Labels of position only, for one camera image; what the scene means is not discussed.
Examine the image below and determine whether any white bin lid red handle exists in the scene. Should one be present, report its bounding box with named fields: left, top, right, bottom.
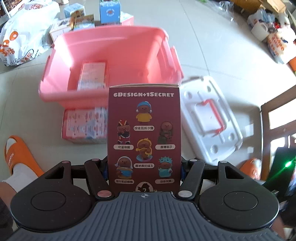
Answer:
left=180, top=76, right=243, bottom=165

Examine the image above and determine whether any large pink figure box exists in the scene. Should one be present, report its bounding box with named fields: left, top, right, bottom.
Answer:
left=61, top=108, right=107, bottom=144

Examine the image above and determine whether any maroon blind box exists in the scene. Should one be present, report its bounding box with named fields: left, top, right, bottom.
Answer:
left=107, top=84, right=181, bottom=193

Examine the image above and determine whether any pink plastic storage bin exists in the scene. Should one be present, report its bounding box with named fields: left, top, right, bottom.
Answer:
left=39, top=25, right=184, bottom=109

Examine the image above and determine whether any tall red blind box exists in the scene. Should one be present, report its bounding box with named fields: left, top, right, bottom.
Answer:
left=77, top=62, right=107, bottom=91

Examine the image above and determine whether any orange right slipper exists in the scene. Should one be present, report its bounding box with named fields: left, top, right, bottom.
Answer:
left=240, top=158, right=262, bottom=180

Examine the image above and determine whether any orange slipper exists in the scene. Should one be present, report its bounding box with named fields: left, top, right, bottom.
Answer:
left=240, top=158, right=262, bottom=180
left=4, top=136, right=44, bottom=177

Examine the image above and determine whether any white sock foot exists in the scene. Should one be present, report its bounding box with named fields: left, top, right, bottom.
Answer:
left=2, top=163, right=38, bottom=192

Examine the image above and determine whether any orange left slipper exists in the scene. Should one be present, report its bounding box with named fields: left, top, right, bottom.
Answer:
left=4, top=136, right=44, bottom=177

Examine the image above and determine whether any wooden chair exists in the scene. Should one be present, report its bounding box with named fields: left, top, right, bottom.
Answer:
left=261, top=85, right=295, bottom=180

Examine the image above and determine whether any white cardboard box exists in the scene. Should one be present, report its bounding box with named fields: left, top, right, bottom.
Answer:
left=49, top=18, right=72, bottom=42

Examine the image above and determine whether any yellow green small box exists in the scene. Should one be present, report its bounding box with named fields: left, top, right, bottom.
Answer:
left=71, top=15, right=95, bottom=31

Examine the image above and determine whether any orange printed snack bag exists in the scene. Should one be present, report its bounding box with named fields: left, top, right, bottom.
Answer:
left=267, top=33, right=290, bottom=64

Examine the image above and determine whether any white printed plastic bag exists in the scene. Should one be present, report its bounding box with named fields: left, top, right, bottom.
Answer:
left=1, top=1, right=60, bottom=66

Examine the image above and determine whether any blue toy box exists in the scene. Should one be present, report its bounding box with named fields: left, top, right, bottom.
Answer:
left=99, top=0, right=121, bottom=24

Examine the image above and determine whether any light blue small box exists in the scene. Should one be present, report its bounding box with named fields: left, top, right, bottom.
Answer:
left=64, top=3, right=85, bottom=18

